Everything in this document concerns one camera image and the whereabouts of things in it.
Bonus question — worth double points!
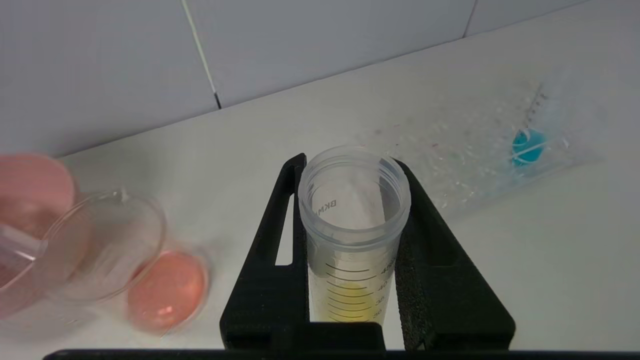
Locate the clear glass beaker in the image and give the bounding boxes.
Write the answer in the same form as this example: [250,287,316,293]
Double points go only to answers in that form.
[32,189,211,335]

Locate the clear acrylic test tube rack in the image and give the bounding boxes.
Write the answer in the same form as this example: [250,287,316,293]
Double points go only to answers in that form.
[350,69,609,217]

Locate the yellow pigment test tube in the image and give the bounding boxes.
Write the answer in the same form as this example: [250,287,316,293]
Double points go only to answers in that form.
[297,145,412,325]

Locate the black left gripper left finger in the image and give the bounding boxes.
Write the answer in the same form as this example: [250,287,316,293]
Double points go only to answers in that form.
[219,152,312,351]

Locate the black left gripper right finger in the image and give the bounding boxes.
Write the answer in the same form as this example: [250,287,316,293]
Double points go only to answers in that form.
[392,158,516,351]

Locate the pink plastic bowl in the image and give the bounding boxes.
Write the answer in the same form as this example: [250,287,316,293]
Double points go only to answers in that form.
[0,153,79,319]

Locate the blue pigment test tube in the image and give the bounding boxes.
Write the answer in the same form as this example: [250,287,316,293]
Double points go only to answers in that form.
[509,75,592,169]

